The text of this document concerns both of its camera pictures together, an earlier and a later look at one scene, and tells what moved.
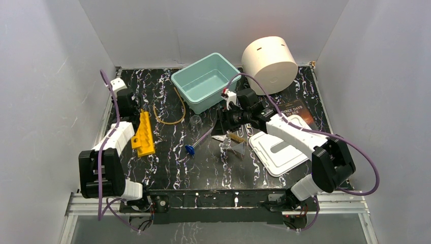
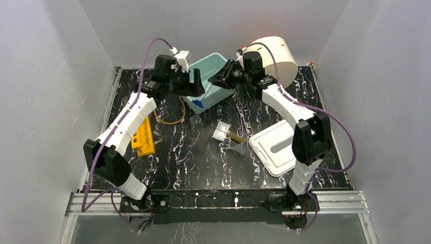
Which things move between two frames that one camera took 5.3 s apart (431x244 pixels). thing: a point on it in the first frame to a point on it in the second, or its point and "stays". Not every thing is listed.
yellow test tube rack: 144,140 stays
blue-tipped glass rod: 190,148 to 200,102
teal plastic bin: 201,84 stays
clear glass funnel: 240,148 stays
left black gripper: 135,114 to 185,81
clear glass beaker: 195,123 stays
